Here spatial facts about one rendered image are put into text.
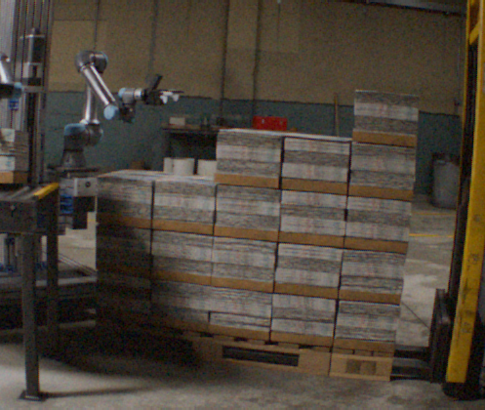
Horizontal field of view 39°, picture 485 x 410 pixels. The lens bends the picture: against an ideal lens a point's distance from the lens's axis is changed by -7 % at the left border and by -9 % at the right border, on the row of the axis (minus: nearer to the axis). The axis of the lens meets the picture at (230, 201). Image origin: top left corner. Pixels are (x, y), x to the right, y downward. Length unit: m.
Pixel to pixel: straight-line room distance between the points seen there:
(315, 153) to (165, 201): 0.71
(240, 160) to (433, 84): 7.56
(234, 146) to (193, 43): 6.84
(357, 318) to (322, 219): 0.48
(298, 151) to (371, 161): 0.32
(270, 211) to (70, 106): 7.11
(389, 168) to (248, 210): 0.65
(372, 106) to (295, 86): 6.97
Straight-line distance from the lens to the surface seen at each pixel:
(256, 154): 3.15
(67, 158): 3.84
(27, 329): 2.78
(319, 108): 10.07
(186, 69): 9.93
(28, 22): 3.92
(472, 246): 2.94
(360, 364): 3.26
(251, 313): 3.26
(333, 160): 3.10
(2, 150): 2.95
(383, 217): 3.10
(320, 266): 3.16
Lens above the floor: 1.18
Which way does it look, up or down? 7 degrees down
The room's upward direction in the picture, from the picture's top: 3 degrees clockwise
